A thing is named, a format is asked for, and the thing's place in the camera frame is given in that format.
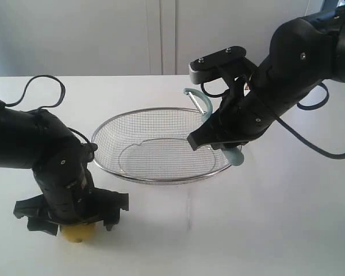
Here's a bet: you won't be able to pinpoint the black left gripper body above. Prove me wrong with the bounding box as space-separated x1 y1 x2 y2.
13 162 129 226

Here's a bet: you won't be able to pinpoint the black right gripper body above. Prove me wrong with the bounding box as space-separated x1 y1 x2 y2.
215 59 279 147

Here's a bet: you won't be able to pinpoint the teal handled vegetable peeler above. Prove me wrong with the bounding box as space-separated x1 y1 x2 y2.
183 88 244 166

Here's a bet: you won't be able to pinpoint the yellow lemon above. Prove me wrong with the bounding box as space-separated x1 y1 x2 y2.
60 223 95 243

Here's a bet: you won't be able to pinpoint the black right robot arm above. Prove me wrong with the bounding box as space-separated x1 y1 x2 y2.
187 6 345 149

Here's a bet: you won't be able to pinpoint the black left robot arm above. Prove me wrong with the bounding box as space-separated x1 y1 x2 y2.
0 101 129 235

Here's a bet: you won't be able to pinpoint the white cabinet doors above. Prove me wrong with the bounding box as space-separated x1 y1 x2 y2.
0 1 323 76

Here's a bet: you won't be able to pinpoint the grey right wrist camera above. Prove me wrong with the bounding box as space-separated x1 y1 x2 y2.
189 46 247 85

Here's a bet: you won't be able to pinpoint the metal wire mesh basket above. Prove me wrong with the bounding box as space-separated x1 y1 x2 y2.
91 107 231 185

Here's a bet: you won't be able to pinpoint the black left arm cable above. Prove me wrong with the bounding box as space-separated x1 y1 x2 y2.
2 75 97 150

